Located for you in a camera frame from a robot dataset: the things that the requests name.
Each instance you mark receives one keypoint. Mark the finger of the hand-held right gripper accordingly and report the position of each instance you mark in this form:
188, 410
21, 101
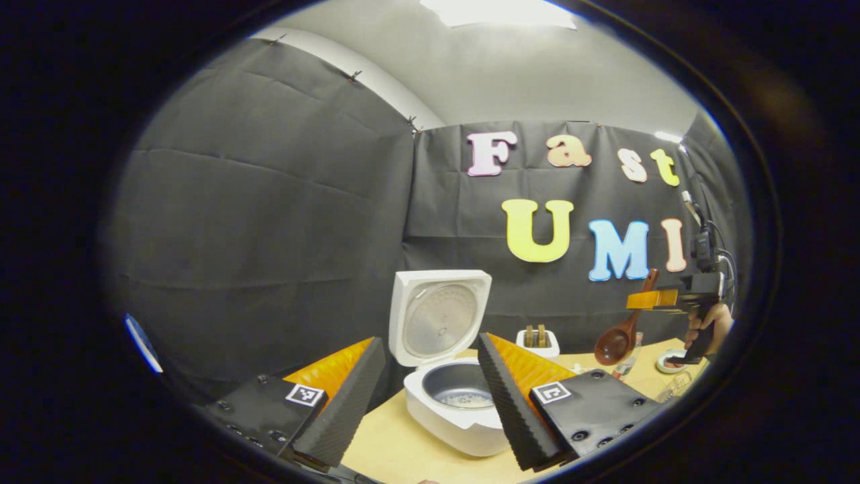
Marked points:
655, 299

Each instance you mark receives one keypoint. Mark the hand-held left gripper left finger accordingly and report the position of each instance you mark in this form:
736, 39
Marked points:
346, 410

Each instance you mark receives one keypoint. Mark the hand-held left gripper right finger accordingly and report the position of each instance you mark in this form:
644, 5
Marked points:
510, 417

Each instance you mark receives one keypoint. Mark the white rice grains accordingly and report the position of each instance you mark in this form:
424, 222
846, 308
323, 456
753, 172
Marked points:
467, 401

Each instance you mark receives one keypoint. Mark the white rice cooker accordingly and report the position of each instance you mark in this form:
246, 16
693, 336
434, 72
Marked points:
457, 430

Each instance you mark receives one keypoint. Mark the brown wooden spoon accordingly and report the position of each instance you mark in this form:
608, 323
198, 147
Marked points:
613, 344

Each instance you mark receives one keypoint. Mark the pale green plate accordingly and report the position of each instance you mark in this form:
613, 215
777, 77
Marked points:
668, 365

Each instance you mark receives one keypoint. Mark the clear plastic bottle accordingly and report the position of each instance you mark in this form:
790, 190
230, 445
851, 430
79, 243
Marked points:
628, 363

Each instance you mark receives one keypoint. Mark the white toaster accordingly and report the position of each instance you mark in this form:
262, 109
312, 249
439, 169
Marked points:
537, 351

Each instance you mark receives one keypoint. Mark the brown bread slices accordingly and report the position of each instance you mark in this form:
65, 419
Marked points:
531, 336

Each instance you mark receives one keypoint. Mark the small ceiling light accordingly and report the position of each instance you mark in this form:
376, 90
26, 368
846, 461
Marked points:
668, 136

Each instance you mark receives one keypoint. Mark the black backdrop cloth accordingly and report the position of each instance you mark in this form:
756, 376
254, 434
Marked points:
255, 235

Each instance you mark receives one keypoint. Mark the large ceiling light panel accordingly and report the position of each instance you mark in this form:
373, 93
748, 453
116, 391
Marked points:
500, 12

